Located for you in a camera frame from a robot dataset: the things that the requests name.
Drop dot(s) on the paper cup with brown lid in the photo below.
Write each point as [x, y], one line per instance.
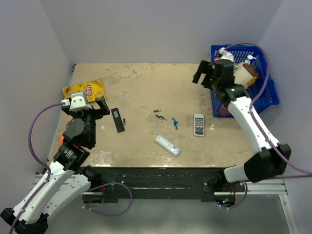
[246, 75]

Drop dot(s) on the grey buttoned remote control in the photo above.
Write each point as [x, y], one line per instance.
[199, 125]

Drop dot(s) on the orange pink candy box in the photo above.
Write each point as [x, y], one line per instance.
[61, 140]

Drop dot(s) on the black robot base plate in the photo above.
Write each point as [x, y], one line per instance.
[111, 184]

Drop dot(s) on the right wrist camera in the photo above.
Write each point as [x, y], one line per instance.
[224, 54]

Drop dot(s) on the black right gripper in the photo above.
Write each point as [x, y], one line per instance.
[205, 68]

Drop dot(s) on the yellow Lays chips bag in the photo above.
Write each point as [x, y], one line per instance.
[93, 89]

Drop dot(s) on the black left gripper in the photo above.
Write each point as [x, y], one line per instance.
[103, 109]

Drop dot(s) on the white pump bottle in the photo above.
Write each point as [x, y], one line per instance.
[249, 59]

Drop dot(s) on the blue plastic basket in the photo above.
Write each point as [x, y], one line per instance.
[269, 96]

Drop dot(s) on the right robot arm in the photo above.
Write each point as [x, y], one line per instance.
[269, 155]

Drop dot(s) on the white remote control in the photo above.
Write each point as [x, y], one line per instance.
[167, 145]

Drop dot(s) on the black remote control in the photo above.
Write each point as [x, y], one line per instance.
[117, 120]

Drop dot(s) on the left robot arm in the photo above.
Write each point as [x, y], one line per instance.
[63, 180]

